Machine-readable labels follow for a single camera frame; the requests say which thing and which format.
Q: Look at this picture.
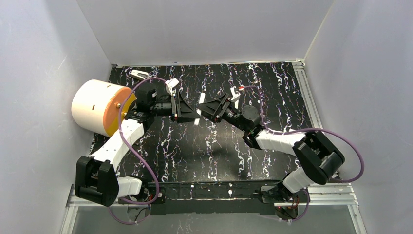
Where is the small white clip object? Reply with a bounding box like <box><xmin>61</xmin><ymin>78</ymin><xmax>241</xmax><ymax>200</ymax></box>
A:
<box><xmin>130</xmin><ymin>69</ymin><xmax>150</xmax><ymax>80</ymax></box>

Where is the white slim remote control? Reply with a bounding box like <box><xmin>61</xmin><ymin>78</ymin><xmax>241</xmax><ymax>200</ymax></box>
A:
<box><xmin>194</xmin><ymin>92</ymin><xmax>206</xmax><ymax>127</ymax></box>

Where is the white drum orange lid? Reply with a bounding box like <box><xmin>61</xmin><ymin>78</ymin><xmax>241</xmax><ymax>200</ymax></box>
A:
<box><xmin>71</xmin><ymin>79</ymin><xmax>137</xmax><ymax>137</ymax></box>

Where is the aluminium frame rail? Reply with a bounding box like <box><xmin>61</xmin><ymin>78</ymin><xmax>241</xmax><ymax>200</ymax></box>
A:
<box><xmin>60</xmin><ymin>181</ymin><xmax>366</xmax><ymax>234</ymax></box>

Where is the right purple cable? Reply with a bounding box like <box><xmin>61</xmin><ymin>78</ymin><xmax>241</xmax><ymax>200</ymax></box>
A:
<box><xmin>240</xmin><ymin>85</ymin><xmax>365</xmax><ymax>223</ymax></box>

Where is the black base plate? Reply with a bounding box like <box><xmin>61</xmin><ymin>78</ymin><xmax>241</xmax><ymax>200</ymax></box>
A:
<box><xmin>117</xmin><ymin>180</ymin><xmax>310</xmax><ymax>216</ymax></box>

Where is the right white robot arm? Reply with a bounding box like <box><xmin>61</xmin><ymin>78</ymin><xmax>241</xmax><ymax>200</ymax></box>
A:
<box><xmin>197</xmin><ymin>94</ymin><xmax>345</xmax><ymax>198</ymax></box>

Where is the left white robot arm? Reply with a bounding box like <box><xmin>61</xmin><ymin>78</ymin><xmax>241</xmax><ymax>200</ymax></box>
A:
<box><xmin>71</xmin><ymin>79</ymin><xmax>199</xmax><ymax>207</ymax></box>

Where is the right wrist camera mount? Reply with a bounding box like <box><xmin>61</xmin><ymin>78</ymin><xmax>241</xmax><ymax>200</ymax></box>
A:
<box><xmin>230</xmin><ymin>86</ymin><xmax>244</xmax><ymax>110</ymax></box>

